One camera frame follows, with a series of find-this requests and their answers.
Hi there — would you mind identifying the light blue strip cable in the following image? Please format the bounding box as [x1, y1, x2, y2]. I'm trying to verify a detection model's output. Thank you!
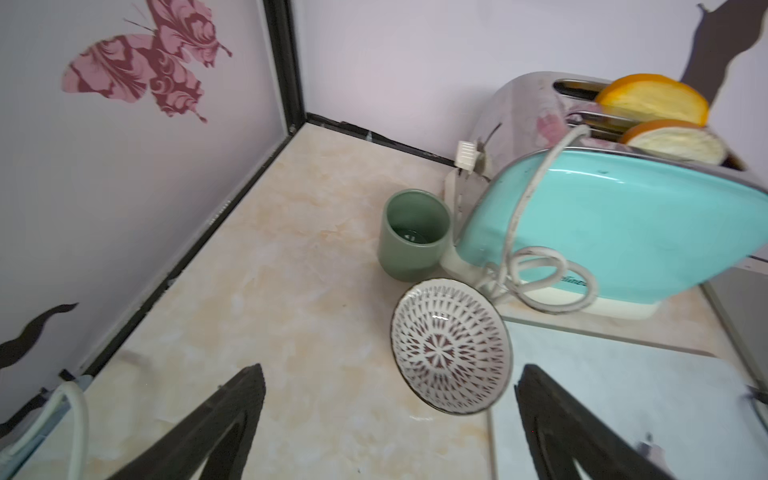
[0, 376, 94, 480]

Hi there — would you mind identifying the white toaster power cord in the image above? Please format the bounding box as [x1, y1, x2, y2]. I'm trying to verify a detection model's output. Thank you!
[476, 124, 599, 315]

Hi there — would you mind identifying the centre silver laptop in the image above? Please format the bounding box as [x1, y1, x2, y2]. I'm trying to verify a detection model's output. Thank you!
[506, 321, 767, 479]

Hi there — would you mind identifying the front orange bread slice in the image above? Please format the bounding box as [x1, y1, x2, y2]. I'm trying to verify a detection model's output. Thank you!
[619, 119, 729, 165]

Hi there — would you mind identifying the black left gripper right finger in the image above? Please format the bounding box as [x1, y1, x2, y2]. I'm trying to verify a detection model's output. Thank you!
[515, 364, 670, 479]

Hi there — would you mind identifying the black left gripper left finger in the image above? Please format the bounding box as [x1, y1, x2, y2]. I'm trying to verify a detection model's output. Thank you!
[112, 364, 266, 479]

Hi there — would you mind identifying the green ceramic cup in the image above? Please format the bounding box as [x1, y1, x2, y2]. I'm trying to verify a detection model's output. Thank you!
[377, 189, 452, 282]

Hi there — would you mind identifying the mint green toaster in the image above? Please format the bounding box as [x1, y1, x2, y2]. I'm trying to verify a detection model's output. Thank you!
[441, 72, 767, 319]

